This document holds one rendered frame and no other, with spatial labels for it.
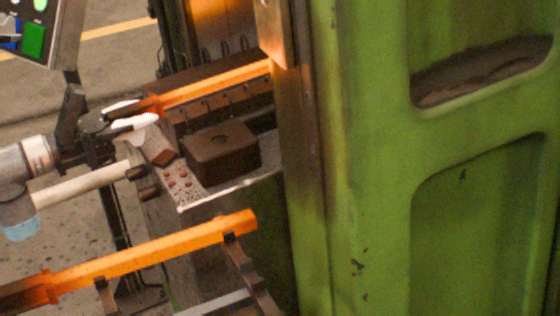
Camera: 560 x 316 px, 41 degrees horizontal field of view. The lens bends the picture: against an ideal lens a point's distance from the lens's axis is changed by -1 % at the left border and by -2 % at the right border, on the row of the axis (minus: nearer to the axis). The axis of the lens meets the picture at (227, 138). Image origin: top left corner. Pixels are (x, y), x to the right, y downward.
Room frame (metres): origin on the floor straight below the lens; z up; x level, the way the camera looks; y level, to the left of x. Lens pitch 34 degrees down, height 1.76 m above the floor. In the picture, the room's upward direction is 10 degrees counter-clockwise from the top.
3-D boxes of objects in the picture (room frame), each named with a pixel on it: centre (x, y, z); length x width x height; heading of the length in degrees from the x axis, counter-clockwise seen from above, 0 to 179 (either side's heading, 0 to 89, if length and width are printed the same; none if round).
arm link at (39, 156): (1.19, 0.35, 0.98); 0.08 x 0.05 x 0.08; 19
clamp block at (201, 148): (1.15, 0.01, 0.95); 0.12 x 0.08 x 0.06; 109
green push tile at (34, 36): (1.64, 0.41, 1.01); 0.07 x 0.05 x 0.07; 44
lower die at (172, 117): (1.36, -0.07, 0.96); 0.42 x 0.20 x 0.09; 109
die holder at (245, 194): (1.32, -0.10, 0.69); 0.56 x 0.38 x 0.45; 109
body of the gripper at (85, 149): (1.22, 0.28, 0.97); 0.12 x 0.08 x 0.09; 109
